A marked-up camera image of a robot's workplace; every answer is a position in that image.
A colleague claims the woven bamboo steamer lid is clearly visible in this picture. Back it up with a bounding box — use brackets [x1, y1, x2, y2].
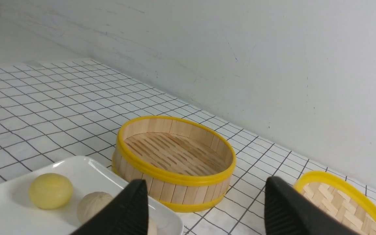
[293, 171, 376, 235]

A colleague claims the white square plate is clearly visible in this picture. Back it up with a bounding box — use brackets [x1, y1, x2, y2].
[0, 156, 184, 235]

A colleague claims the bamboo steamer basket yellow rim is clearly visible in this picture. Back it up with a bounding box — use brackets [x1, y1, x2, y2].
[112, 116, 236, 213]

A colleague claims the checkered white tablecloth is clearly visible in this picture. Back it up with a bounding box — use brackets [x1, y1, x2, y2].
[0, 59, 376, 235]

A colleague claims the beige steamed bun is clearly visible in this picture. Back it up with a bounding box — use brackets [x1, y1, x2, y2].
[77, 192, 113, 224]
[148, 218, 158, 235]

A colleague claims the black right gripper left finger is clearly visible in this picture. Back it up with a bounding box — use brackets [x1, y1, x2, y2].
[72, 180, 149, 235]

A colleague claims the yellow steamed bun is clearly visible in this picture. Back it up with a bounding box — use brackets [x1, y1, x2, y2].
[28, 173, 73, 210]

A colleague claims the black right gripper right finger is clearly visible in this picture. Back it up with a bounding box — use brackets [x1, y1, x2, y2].
[264, 176, 357, 235]

